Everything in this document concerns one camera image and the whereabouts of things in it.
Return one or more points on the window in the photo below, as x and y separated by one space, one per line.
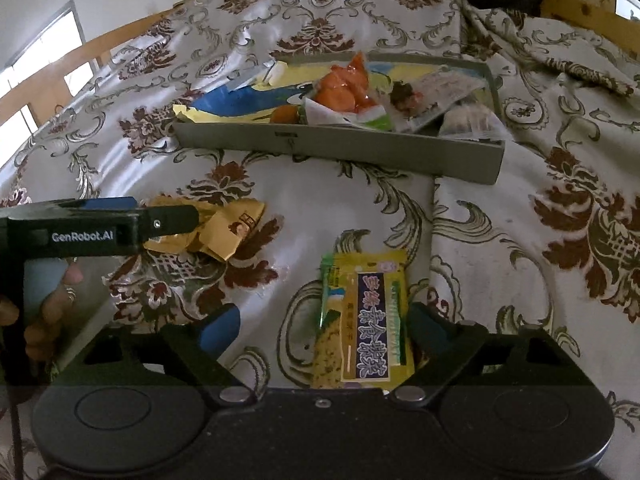
45 45

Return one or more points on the yellow packet with blue label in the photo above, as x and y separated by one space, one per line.
370 320

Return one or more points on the person's left hand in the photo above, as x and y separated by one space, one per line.
55 305

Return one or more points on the grey rectangular tray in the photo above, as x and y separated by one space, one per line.
350 147

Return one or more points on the small orange tomato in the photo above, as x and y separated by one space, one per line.
285 115

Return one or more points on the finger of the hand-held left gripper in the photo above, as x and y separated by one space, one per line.
90 203
170 220

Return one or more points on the floral printed blanket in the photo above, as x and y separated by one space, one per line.
500 235

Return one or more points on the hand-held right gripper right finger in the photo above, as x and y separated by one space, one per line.
426 325

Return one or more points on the green-edged orange snack packet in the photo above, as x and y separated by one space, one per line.
345 87

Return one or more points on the cartoon printed tray liner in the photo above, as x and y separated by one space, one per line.
225 102

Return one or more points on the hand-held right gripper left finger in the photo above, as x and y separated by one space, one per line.
220 327

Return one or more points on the gold foil snack packet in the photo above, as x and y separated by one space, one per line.
225 232

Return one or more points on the clear pale snack packet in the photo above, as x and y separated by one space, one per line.
470 122

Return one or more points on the wooden bed frame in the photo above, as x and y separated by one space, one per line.
575 5

